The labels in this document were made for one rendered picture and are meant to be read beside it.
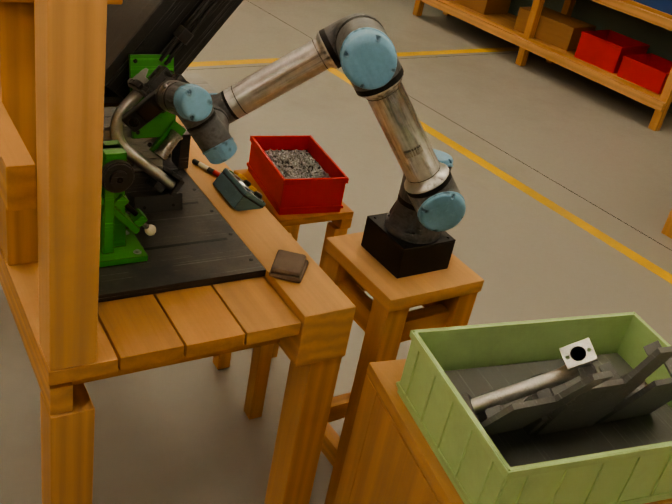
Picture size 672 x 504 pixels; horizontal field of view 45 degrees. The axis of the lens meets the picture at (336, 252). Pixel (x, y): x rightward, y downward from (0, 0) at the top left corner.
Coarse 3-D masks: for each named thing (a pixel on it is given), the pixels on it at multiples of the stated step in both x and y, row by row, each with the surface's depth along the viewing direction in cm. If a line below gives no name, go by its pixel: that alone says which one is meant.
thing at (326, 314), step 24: (192, 144) 249; (192, 168) 235; (216, 168) 238; (216, 192) 225; (240, 216) 216; (264, 216) 218; (264, 240) 207; (288, 240) 209; (264, 264) 197; (312, 264) 201; (288, 288) 190; (312, 288) 192; (336, 288) 194; (312, 312) 183; (336, 312) 186; (312, 336) 186; (336, 336) 190; (312, 360) 191
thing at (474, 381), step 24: (552, 360) 193; (600, 360) 196; (624, 360) 198; (456, 384) 178; (480, 384) 180; (504, 384) 181; (504, 432) 167; (576, 432) 171; (600, 432) 173; (624, 432) 174; (648, 432) 176; (504, 456) 161; (528, 456) 162; (552, 456) 164
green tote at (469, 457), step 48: (432, 336) 175; (480, 336) 181; (528, 336) 186; (576, 336) 192; (624, 336) 199; (432, 384) 166; (432, 432) 167; (480, 432) 149; (480, 480) 150; (528, 480) 146; (576, 480) 151; (624, 480) 157
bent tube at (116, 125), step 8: (128, 96) 199; (136, 96) 199; (120, 104) 199; (128, 104) 199; (120, 112) 198; (112, 120) 199; (120, 120) 199; (112, 128) 199; (120, 128) 199; (112, 136) 200; (120, 136) 200; (128, 144) 203; (128, 152) 202; (136, 152) 204; (136, 160) 204; (144, 160) 205; (144, 168) 206; (152, 168) 207; (152, 176) 208; (160, 176) 208; (168, 176) 210; (168, 184) 210
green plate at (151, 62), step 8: (128, 56) 200; (136, 56) 200; (144, 56) 201; (152, 56) 202; (160, 56) 203; (168, 56) 204; (136, 64) 200; (144, 64) 202; (152, 64) 203; (160, 64) 204; (168, 64) 205; (136, 72) 201; (152, 72) 203; (168, 112) 208; (152, 120) 207; (160, 120) 208; (168, 120) 209; (144, 128) 206; (152, 128) 207; (160, 128) 208; (136, 136) 206; (144, 136) 207; (152, 136) 208; (160, 136) 209
